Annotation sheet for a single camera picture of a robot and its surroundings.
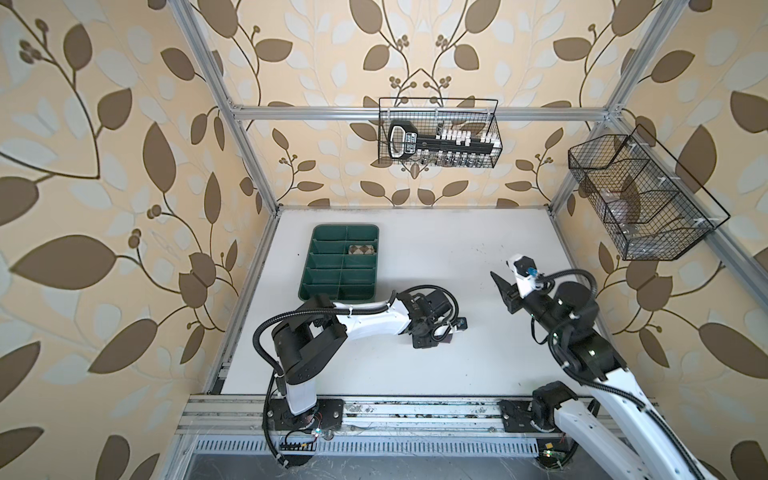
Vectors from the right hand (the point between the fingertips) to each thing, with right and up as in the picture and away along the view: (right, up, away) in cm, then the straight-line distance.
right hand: (504, 270), depth 71 cm
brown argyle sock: (-38, +4, +30) cm, 49 cm away
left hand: (-15, -19, +14) cm, 28 cm away
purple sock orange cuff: (-13, -18, +3) cm, 22 cm away
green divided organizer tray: (-44, 0, +25) cm, 51 cm away
